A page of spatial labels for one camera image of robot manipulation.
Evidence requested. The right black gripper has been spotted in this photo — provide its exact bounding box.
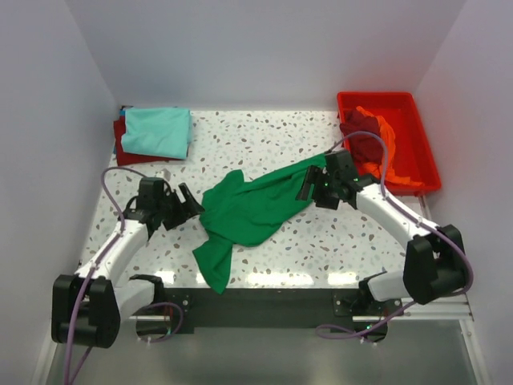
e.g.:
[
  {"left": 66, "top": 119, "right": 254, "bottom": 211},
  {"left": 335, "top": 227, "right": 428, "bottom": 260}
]
[{"left": 296, "top": 165, "right": 340, "bottom": 210}]

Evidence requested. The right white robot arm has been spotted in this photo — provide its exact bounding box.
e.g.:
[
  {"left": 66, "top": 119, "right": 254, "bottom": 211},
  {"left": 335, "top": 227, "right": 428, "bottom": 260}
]
[{"left": 297, "top": 150, "right": 473, "bottom": 315}]

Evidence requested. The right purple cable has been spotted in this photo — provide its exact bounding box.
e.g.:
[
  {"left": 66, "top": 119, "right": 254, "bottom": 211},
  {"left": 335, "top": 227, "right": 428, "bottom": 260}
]
[{"left": 314, "top": 131, "right": 475, "bottom": 341}]

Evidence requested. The folded dark red t-shirt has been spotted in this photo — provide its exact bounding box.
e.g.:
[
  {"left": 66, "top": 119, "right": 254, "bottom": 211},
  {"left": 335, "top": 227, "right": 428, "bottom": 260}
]
[{"left": 113, "top": 116, "right": 178, "bottom": 166}]

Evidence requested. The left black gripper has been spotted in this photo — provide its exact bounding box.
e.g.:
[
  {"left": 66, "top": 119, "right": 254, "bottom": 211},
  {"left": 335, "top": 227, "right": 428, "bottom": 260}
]
[{"left": 156, "top": 183, "right": 204, "bottom": 231}]

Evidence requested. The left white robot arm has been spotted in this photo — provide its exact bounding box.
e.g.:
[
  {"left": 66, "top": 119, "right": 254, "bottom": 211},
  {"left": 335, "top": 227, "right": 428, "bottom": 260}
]
[{"left": 50, "top": 177, "right": 204, "bottom": 348}]

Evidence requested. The maroon t-shirt in bin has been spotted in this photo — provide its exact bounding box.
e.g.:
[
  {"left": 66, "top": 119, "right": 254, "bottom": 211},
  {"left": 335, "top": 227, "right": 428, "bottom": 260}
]
[{"left": 340, "top": 108, "right": 383, "bottom": 164}]

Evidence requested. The red plastic bin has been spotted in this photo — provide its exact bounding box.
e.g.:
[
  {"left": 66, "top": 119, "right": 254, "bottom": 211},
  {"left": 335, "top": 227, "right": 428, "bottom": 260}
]
[{"left": 337, "top": 91, "right": 441, "bottom": 196}]

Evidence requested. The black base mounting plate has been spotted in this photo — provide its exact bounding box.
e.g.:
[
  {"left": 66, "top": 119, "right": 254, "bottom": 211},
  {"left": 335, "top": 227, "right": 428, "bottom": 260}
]
[{"left": 135, "top": 289, "right": 404, "bottom": 337}]

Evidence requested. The orange t-shirt in bin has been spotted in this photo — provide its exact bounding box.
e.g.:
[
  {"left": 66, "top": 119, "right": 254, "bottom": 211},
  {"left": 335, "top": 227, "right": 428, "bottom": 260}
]
[{"left": 356, "top": 106, "right": 424, "bottom": 187}]

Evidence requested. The green t-shirt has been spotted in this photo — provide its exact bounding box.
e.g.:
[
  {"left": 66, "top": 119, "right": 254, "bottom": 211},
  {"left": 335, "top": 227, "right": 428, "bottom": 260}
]
[{"left": 193, "top": 154, "right": 325, "bottom": 294}]

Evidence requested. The folded teal t-shirt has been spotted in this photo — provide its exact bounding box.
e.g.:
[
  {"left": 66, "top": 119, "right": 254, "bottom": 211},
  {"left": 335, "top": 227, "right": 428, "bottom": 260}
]
[{"left": 121, "top": 107, "right": 192, "bottom": 160}]

